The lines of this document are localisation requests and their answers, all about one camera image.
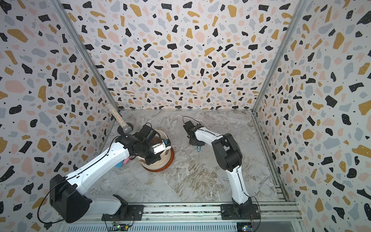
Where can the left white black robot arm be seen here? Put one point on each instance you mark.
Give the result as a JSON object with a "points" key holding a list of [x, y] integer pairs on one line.
{"points": [[69, 194]]}

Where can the cream ceramic pot with mud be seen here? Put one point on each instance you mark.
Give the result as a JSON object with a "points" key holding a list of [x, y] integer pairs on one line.
{"points": [[157, 139]]}

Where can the terracotta saucer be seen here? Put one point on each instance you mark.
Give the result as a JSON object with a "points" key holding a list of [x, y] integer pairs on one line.
{"points": [[166, 165]]}

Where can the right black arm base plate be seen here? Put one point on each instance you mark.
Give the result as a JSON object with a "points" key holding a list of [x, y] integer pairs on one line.
{"points": [[232, 212]]}

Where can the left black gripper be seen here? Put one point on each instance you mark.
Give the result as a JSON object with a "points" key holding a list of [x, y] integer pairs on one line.
{"points": [[156, 158]]}

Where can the blue silicone tool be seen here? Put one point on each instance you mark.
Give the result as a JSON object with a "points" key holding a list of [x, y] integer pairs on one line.
{"points": [[119, 164]]}

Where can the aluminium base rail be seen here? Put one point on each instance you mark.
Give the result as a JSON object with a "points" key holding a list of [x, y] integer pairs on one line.
{"points": [[195, 217]]}

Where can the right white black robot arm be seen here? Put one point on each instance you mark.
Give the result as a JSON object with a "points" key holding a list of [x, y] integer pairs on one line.
{"points": [[229, 158]]}

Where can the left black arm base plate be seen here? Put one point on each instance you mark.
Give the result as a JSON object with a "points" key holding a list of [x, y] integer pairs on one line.
{"points": [[126, 213]]}

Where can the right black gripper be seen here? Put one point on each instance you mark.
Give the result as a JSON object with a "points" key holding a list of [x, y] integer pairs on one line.
{"points": [[191, 143]]}

